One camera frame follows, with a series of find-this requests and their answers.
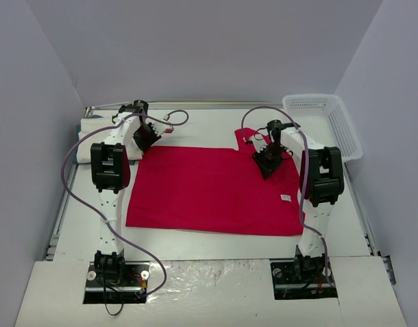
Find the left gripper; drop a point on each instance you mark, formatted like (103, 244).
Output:
(142, 138)

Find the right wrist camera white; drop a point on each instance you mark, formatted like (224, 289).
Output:
(259, 143)

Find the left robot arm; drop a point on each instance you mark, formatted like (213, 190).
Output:
(110, 170)

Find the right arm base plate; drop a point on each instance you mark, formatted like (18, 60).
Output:
(288, 285)

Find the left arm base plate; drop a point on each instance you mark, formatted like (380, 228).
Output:
(131, 289)

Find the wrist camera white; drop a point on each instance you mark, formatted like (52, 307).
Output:
(259, 143)
(160, 129)

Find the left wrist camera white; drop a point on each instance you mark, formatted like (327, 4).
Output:
(160, 129)

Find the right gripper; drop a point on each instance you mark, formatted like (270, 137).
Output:
(267, 163)

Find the red t-shirt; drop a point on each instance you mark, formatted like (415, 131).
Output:
(214, 190)

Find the white plastic basket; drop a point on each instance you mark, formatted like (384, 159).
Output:
(325, 118)

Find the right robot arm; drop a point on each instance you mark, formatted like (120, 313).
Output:
(321, 183)

